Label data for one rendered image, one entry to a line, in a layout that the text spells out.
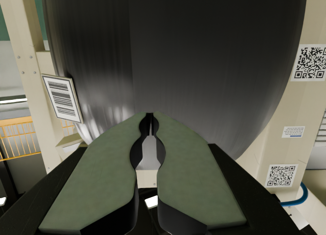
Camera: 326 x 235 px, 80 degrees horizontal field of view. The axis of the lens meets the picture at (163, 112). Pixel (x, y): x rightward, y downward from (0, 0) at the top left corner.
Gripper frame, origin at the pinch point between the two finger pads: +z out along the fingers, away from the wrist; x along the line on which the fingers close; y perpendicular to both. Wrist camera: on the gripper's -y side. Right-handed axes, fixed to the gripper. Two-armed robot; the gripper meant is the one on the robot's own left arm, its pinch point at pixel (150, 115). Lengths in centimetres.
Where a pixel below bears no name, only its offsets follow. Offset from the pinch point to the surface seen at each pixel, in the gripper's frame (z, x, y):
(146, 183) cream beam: 48, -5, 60
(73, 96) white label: 9.3, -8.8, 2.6
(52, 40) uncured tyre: 11.9, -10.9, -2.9
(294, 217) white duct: 48, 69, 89
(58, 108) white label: 10.5, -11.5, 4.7
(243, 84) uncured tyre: 8.3, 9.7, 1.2
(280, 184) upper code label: 25, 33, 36
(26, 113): 432, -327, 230
